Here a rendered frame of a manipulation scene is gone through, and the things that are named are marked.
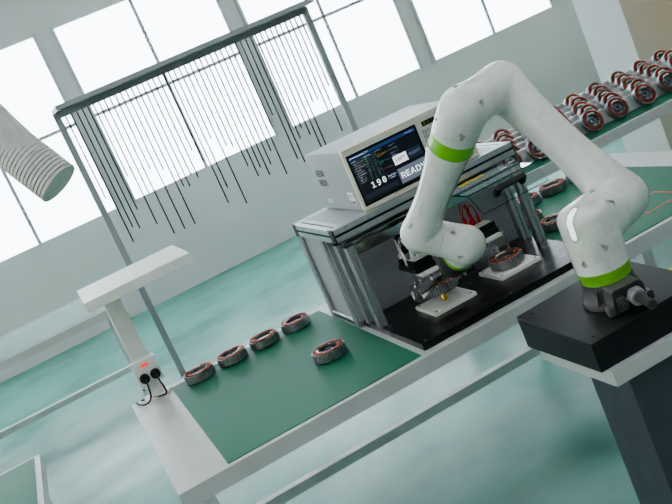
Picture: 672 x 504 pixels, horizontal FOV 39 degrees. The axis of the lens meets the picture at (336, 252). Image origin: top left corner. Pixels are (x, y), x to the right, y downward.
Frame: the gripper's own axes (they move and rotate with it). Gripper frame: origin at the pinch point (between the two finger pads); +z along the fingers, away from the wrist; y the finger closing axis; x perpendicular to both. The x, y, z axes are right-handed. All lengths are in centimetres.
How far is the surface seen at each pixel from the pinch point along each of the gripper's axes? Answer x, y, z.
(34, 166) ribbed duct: -107, 91, 29
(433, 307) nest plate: 5.2, 5.2, 1.5
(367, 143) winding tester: -48.1, -0.9, -9.8
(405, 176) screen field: -35.0, -8.4, -3.1
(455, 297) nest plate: 6.0, -2.1, 0.0
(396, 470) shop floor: 39, 19, 106
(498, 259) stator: 1.2, -22.9, 4.5
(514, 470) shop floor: 61, -10, 64
